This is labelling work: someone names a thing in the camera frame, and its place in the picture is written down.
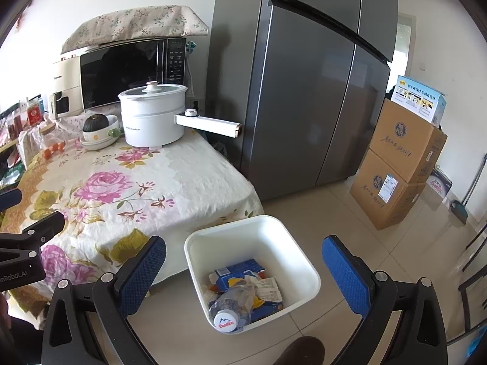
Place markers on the grey refrigerator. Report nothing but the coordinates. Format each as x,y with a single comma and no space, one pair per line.
304,102

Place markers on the person's left forearm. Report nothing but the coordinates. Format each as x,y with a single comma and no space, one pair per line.
3,311

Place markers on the blue and white box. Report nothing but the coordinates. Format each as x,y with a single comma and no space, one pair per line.
418,95

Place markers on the black microwave oven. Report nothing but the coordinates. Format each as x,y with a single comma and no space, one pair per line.
125,72

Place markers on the clear plastic bottle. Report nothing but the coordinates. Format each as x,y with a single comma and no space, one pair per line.
232,304

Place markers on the white electric cooking pot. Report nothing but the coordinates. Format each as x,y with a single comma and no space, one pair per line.
152,125

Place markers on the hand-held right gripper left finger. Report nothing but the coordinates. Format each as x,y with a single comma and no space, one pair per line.
142,273

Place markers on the floral cloth cover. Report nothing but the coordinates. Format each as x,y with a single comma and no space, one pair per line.
133,22

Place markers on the blue carton with cyan label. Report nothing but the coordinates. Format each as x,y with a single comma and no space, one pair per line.
236,272

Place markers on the red-label jar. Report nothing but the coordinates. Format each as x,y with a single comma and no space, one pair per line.
34,114

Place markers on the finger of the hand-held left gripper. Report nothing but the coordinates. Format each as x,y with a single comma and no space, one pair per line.
42,230
9,199

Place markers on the brown cardboard box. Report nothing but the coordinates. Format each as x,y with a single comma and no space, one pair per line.
407,140
388,194

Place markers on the floral tablecloth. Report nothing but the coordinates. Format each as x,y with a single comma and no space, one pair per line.
114,205

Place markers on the white printed wrapper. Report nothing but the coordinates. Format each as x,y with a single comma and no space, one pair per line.
266,287

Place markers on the white purple printed box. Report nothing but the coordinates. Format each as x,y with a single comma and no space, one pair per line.
439,184

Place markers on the dark chair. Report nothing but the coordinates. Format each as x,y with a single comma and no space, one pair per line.
475,273

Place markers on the green broom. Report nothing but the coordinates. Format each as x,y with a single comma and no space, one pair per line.
459,212

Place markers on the white air fryer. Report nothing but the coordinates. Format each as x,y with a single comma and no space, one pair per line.
62,83

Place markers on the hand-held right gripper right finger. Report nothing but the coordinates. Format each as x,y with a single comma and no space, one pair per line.
346,277

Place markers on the glass jar with cork lid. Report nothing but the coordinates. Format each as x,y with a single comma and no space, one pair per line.
53,135

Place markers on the dark green squash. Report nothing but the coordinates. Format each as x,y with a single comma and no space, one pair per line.
95,123

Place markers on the clear jar of dried chili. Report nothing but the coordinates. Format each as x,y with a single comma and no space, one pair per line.
18,123

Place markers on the pot lid with white knob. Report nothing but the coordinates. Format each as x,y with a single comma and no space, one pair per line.
152,90

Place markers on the white plastic bin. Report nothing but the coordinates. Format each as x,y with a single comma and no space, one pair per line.
266,243

